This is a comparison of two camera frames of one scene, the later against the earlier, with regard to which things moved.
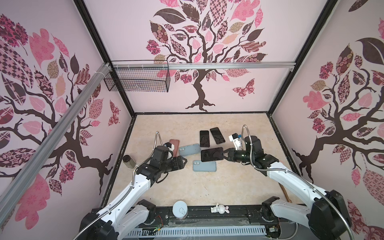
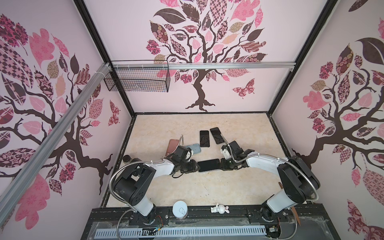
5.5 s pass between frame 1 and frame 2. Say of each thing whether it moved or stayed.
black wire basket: stayed
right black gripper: moved
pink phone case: stayed
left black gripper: moved
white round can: stayed
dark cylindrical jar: stayed
